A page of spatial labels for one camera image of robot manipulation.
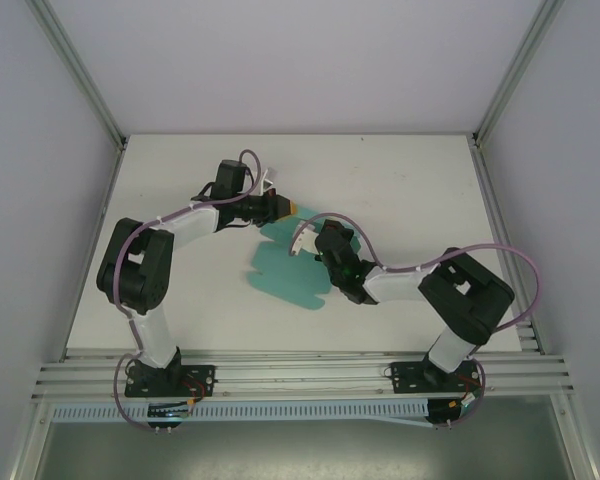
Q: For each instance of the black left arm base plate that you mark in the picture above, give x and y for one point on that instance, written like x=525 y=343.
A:
x=202 y=375

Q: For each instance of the aluminium frame leg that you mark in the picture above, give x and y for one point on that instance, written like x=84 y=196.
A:
x=27 y=440
x=577 y=440

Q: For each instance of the teal cardboard box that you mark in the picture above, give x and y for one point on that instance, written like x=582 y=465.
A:
x=285 y=270

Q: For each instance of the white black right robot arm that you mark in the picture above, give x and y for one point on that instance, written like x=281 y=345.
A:
x=400 y=287

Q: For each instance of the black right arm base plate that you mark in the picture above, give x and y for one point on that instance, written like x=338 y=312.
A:
x=405 y=377

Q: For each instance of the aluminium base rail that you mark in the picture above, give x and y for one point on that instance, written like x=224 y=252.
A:
x=300 y=377

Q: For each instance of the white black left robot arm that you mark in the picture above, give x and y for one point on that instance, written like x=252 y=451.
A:
x=155 y=336

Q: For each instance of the aluminium table side rail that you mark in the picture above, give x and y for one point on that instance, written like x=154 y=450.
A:
x=490 y=200
x=105 y=210

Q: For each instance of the aluminium frame post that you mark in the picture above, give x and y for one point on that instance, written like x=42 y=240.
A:
x=517 y=75
x=82 y=80

